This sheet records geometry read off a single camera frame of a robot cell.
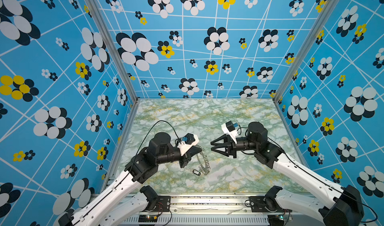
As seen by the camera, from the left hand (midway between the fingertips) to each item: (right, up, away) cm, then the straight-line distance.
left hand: (200, 149), depth 63 cm
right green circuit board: (+36, -36, +8) cm, 52 cm away
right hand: (+5, +1, +2) cm, 6 cm away
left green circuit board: (-26, -36, +9) cm, 46 cm away
